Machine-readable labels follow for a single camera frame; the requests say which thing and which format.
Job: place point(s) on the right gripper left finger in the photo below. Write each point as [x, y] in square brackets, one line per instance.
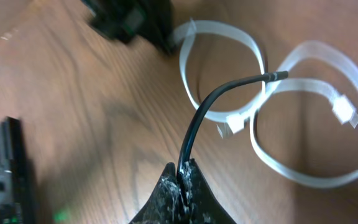
[162, 205]

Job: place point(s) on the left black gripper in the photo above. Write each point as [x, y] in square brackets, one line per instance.
[123, 20]

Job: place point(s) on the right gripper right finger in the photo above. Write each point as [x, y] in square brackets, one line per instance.
[199, 204]

